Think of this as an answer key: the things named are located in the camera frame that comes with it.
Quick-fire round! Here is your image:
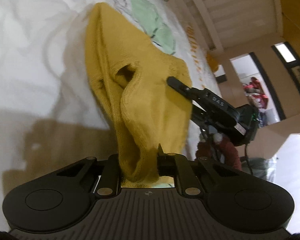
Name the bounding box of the mustard yellow knit sweater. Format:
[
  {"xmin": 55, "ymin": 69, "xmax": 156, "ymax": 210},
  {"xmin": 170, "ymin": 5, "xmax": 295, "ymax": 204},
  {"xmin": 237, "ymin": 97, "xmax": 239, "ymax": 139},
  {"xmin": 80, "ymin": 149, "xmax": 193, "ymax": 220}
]
[{"xmin": 85, "ymin": 3, "xmax": 192, "ymax": 187}]

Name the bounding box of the red clothes pile in doorway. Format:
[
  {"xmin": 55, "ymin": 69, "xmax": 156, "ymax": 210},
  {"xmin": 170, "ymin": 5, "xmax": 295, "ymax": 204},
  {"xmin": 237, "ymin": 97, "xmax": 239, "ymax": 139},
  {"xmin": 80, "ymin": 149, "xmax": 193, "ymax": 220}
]
[{"xmin": 242, "ymin": 76, "xmax": 269, "ymax": 127}]

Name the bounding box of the beige striped wooden headboard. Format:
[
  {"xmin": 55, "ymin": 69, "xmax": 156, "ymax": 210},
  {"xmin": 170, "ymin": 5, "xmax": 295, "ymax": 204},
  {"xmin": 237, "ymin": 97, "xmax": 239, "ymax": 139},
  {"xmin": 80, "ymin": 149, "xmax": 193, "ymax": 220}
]
[{"xmin": 175, "ymin": 0, "xmax": 283, "ymax": 55}]

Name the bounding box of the white leaf-print bed cover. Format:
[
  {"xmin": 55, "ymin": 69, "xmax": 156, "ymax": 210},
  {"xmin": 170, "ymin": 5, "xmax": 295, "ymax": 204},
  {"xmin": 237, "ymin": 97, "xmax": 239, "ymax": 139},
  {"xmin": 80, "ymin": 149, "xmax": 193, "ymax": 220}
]
[{"xmin": 0, "ymin": 0, "xmax": 219, "ymax": 231}]

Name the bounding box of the black cable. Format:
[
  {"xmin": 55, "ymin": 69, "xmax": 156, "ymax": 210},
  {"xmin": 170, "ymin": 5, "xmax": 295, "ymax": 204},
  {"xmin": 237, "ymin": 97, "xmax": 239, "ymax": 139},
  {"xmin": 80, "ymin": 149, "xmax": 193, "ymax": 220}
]
[{"xmin": 243, "ymin": 142, "xmax": 254, "ymax": 176}]

